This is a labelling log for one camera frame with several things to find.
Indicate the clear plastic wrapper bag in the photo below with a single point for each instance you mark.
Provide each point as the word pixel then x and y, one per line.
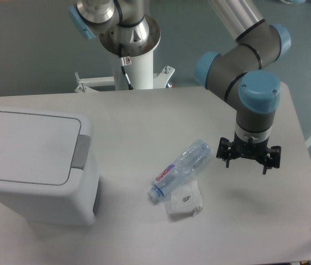
pixel 184 201

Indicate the white trash can lid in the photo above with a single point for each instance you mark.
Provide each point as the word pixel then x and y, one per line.
pixel 42 148

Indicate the clear plastic water bottle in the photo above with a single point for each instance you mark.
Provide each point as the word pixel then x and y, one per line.
pixel 179 171

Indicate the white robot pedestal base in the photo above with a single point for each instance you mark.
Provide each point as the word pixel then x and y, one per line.
pixel 131 57

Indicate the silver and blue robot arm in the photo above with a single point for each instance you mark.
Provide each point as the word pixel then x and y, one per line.
pixel 237 77

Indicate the white plastic trash can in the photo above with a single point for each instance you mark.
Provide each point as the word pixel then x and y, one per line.
pixel 73 203

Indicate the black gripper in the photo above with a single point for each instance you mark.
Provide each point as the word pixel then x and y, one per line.
pixel 250 145

